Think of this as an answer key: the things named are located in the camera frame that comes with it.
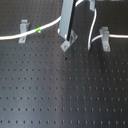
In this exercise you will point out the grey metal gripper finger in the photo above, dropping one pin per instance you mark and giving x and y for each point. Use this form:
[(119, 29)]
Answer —
[(66, 18)]

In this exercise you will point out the grey metal post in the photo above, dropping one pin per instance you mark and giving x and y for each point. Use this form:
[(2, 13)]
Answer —
[(92, 5)]

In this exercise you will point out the right grey cable clip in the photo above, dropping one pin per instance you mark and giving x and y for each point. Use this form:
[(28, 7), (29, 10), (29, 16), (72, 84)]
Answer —
[(104, 32)]

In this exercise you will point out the left grey cable clip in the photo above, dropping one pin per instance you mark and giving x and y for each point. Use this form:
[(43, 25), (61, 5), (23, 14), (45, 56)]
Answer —
[(24, 26)]

